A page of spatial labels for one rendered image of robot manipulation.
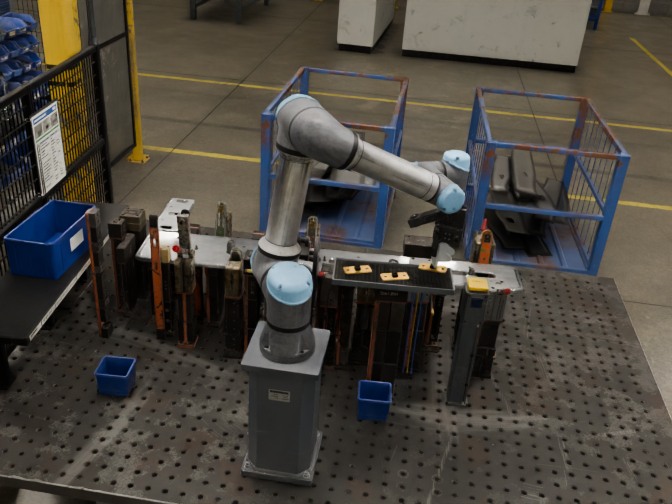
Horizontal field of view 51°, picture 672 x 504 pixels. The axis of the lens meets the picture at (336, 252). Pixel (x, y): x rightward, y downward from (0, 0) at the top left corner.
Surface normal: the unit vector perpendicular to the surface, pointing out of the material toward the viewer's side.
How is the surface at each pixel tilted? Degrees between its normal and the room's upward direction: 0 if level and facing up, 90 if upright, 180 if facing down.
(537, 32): 90
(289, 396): 90
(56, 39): 90
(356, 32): 90
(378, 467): 0
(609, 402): 0
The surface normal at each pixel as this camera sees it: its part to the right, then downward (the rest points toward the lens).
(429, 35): -0.13, 0.47
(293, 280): 0.11, -0.80
